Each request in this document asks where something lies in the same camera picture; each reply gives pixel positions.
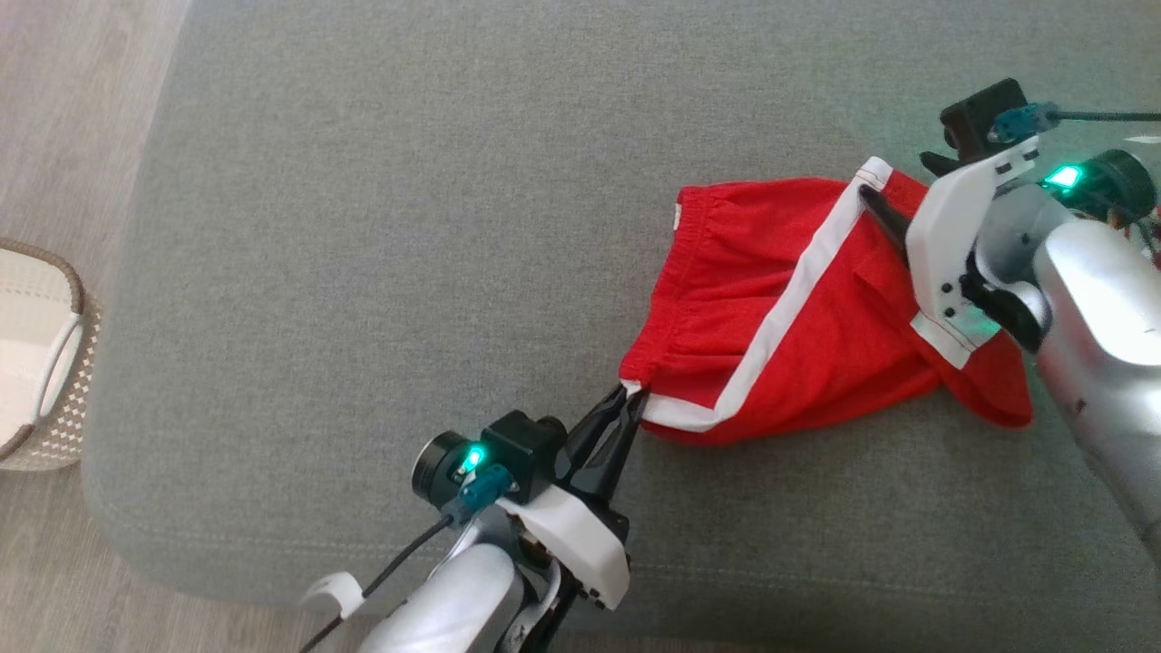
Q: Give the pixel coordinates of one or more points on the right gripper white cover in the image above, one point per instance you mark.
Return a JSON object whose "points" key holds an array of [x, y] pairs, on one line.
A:
{"points": [[943, 245]]}

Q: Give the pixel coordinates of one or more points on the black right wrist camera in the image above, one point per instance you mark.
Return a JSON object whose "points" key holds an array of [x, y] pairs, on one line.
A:
{"points": [[975, 113]]}

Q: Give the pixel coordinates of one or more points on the right robot arm silver white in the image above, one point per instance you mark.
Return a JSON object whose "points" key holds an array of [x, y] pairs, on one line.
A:
{"points": [[1097, 326]]}

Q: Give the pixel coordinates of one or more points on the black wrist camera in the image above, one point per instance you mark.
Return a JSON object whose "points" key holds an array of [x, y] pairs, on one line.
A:
{"points": [[521, 449], [975, 113]]}

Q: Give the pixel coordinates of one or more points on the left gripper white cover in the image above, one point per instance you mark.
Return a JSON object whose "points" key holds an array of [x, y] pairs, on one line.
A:
{"points": [[590, 544]]}

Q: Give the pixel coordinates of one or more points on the woven laundry basket white liner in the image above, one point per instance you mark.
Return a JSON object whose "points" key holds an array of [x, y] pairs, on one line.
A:
{"points": [[36, 354]]}

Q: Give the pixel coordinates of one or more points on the red shorts white stripe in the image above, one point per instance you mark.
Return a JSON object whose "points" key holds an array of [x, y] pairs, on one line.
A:
{"points": [[744, 272]]}

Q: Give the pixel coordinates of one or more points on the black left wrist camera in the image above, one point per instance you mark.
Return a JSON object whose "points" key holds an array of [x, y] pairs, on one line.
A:
{"points": [[521, 449]]}

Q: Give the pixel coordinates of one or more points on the left robot arm silver white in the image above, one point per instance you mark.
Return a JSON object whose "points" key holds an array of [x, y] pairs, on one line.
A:
{"points": [[453, 608]]}

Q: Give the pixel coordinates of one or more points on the grey sofa seat cushion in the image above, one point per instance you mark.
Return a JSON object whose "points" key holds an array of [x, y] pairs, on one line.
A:
{"points": [[408, 227]]}

